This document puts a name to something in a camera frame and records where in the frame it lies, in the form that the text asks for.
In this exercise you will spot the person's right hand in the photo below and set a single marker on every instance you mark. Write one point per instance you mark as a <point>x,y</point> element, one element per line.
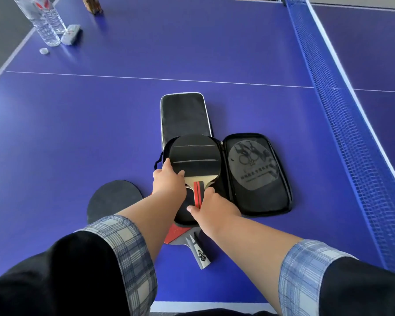
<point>217,213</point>

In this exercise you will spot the person's left hand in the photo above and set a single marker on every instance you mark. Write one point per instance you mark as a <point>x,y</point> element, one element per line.
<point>168,187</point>

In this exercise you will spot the person's left thumb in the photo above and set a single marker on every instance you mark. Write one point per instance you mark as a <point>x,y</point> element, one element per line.
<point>180,174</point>

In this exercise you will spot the person's right thumb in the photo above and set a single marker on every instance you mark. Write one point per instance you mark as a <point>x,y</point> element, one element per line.
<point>193,209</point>

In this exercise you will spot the person's left forearm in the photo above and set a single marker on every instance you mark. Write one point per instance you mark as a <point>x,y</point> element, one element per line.
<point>141,223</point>

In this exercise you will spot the person's right forearm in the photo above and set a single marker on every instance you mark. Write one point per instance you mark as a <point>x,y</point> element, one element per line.
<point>256,246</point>

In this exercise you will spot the black case with white trim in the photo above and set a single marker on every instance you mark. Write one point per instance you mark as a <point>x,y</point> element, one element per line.
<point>184,115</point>

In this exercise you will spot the round black paddle rubber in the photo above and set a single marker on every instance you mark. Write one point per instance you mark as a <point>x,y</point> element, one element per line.
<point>115,197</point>

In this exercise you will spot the open black paddle case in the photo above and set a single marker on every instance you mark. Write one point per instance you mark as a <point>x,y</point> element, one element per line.
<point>276,197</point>

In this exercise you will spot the blue table tennis net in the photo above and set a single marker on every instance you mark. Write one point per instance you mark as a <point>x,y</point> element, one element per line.
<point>349,128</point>

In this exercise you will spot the grey white cleaning sponge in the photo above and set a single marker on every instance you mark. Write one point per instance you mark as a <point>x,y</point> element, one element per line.
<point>70,34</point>

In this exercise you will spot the white bottle cap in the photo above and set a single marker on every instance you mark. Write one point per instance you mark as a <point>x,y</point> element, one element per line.
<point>44,51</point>

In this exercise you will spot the brown patterned box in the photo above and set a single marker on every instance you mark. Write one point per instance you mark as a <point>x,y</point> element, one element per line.
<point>92,4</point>

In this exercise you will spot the clear bottle with red label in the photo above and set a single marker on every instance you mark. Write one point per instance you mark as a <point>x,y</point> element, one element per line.
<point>54,16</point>

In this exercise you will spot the tall clear water bottle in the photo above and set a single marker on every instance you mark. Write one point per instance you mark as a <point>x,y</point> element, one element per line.
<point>41,22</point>

